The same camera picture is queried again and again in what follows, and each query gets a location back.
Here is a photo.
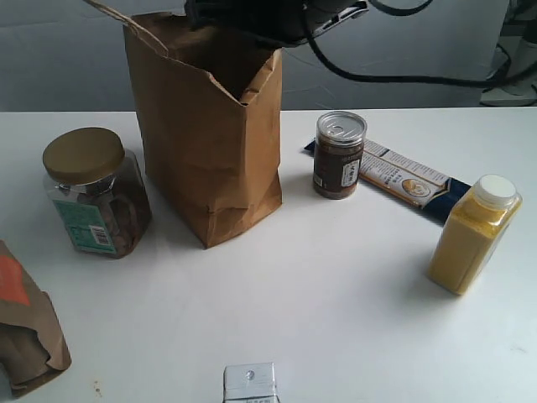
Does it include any black cable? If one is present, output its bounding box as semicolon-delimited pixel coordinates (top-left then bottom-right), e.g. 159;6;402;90
300;0;537;88

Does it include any tall brown paper bag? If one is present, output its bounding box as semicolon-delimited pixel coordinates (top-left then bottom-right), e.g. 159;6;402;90
93;1;282;248

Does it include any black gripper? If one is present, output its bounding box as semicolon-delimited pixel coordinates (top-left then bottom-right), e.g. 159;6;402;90
184;0;368;47

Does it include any white metal bracket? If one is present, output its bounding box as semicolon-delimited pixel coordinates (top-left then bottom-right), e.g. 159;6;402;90
222;363;280;403

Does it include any white stand in background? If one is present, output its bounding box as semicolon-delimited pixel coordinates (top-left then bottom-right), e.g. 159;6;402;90
480;1;536;107

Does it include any brown pouch with orange label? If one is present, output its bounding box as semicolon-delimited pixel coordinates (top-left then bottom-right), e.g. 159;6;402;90
1;243;72;398

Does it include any dark jar with pull-tab lid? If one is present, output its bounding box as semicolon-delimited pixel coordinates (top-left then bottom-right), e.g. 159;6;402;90
313;111;368;200

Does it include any yellow grain plastic bottle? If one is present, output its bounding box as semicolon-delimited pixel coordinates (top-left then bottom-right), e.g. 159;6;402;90
427;174;522;296

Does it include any nut jar with gold lid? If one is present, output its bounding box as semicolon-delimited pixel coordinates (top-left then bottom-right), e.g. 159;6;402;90
42;127;152;259

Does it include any blue pasta packet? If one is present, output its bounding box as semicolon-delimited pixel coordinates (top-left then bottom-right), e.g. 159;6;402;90
301;138;475;228

